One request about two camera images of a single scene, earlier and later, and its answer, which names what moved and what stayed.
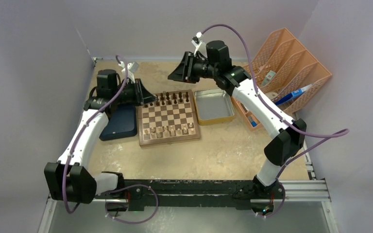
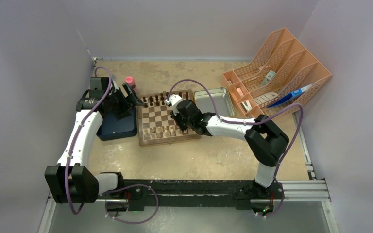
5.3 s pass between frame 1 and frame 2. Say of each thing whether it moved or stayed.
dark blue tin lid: stayed
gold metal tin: stayed
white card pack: stayed
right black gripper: moved
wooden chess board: stayed
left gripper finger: moved
